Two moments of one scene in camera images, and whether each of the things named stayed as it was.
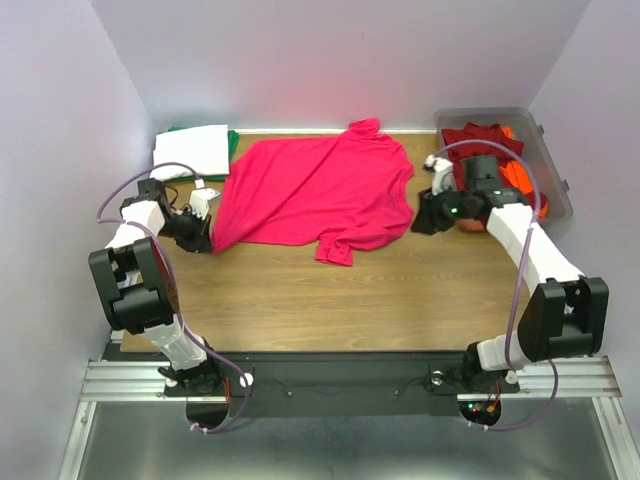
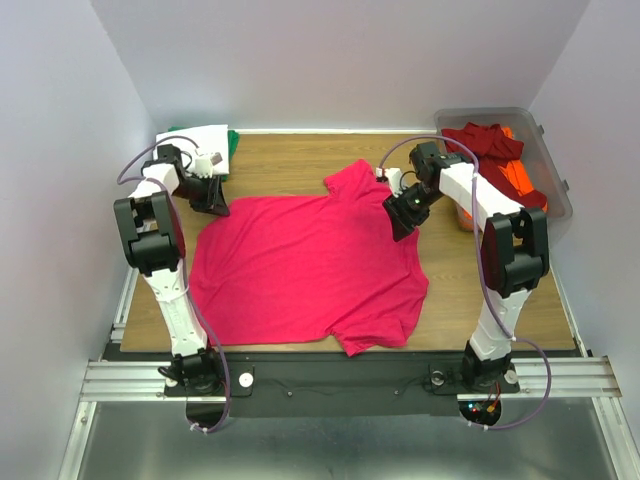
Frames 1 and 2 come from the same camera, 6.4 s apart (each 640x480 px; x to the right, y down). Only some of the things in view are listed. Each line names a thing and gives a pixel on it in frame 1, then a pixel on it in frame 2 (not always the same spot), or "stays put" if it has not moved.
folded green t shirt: (233, 139) stays put
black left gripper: (200, 241) -> (213, 202)
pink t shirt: (331, 192) -> (290, 270)
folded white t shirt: (204, 149) stays put
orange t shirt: (514, 171) stays put
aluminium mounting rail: (143, 382) stays put
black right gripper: (429, 213) -> (402, 224)
